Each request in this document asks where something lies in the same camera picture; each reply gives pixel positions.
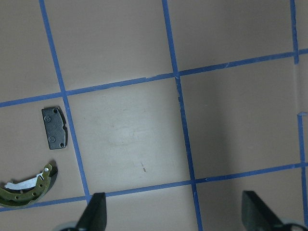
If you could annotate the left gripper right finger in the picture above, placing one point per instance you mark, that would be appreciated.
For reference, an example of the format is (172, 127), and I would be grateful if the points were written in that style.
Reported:
(257, 216)

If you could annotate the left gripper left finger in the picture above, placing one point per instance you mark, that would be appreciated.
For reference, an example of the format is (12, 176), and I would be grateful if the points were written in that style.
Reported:
(94, 217)

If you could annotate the olive green brake shoe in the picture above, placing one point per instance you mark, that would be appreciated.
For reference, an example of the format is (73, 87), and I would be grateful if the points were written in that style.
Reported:
(27, 192)

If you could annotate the black brake pad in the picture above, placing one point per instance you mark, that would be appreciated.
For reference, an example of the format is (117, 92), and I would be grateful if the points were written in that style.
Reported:
(55, 127)

